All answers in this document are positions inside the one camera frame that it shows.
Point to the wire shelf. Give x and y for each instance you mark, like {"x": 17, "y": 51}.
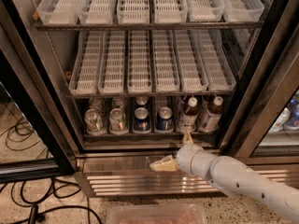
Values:
{"x": 149, "y": 94}
{"x": 151, "y": 26}

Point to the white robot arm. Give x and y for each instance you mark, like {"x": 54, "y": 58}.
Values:
{"x": 232, "y": 177}

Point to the white can behind right door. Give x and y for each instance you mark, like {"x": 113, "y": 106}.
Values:
{"x": 283, "y": 117}

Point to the top wire shelf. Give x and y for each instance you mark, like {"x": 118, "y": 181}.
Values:
{"x": 151, "y": 26}

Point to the tea bottle white cap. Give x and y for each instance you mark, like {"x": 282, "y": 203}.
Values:
{"x": 188, "y": 115}
{"x": 211, "y": 115}

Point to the middle wire shelf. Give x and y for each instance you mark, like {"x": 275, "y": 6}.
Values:
{"x": 149, "y": 94}

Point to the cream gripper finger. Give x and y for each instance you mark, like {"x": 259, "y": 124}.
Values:
{"x": 166, "y": 164}
{"x": 187, "y": 138}

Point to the right fridge glass door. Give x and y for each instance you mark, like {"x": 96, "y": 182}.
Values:
{"x": 266, "y": 83}

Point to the tea bottle white cap right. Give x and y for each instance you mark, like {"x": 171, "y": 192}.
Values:
{"x": 211, "y": 115}

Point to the blue can behind right door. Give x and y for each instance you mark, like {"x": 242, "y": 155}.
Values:
{"x": 292, "y": 124}

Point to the stainless fridge base grille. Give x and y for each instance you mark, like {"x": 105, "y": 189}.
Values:
{"x": 127, "y": 174}

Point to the clear plastic container on floor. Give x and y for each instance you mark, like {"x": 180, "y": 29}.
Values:
{"x": 157, "y": 214}

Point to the tea bottle white cap left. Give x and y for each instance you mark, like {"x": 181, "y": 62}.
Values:
{"x": 188, "y": 115}

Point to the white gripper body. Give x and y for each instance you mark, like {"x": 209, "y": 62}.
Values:
{"x": 186, "y": 158}

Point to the silver green can front left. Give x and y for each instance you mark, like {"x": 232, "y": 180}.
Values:
{"x": 94, "y": 122}

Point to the open glass fridge door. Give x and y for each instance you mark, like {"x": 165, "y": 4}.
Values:
{"x": 29, "y": 88}

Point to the silver green can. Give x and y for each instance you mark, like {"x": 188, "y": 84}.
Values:
{"x": 117, "y": 122}
{"x": 94, "y": 122}

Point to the silver can rear left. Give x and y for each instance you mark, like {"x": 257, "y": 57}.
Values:
{"x": 97, "y": 103}

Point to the blue pepsi can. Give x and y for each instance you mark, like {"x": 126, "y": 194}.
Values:
{"x": 164, "y": 121}
{"x": 141, "y": 120}
{"x": 142, "y": 101}

